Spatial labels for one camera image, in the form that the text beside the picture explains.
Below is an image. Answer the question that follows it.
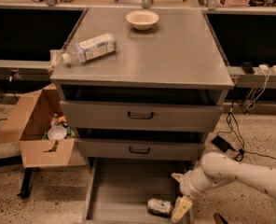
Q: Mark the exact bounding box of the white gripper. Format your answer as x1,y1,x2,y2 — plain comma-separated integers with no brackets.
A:
171,169,206,223

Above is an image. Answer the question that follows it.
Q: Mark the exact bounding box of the green silver 7up can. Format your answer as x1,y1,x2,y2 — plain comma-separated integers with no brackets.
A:
147,198,173,216

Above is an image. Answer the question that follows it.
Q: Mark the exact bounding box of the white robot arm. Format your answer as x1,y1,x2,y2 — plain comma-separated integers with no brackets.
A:
171,152,276,223

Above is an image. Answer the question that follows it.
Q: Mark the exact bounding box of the grey bottom drawer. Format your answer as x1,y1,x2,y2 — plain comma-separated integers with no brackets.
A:
82,158,194,224

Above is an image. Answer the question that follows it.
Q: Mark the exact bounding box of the grey drawer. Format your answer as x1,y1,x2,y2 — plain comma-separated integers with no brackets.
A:
60,101,223,133
76,139,205,161
82,158,194,224

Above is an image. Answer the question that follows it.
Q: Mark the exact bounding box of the grey metal drawer cabinet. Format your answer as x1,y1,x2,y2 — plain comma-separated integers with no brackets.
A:
49,7,235,175

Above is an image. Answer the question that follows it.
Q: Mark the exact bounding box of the grey middle drawer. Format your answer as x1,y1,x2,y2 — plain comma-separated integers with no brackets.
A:
76,139,205,161

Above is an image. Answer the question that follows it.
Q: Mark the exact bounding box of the grey top drawer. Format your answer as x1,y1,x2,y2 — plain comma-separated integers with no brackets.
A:
60,101,223,133

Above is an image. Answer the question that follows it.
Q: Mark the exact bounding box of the white bowl on counter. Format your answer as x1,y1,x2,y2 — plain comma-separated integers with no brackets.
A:
126,10,159,31

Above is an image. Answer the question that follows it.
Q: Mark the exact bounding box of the black power adapter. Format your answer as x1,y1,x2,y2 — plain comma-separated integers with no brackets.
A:
212,136,232,152

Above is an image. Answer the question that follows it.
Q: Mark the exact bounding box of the white bowl in box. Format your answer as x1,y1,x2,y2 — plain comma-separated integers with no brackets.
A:
48,126,67,140

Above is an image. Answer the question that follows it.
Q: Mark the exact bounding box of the black phone on ledge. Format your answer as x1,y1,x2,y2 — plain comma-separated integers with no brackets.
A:
241,62,255,75

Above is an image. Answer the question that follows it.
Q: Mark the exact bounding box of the clear plastic water bottle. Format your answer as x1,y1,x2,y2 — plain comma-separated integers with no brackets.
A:
62,33,117,64

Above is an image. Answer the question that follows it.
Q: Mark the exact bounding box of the brown cardboard box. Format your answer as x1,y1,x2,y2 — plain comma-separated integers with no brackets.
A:
0,84,86,168

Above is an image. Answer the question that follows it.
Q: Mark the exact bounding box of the black floor cable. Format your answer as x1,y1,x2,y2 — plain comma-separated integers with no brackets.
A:
216,100,276,162

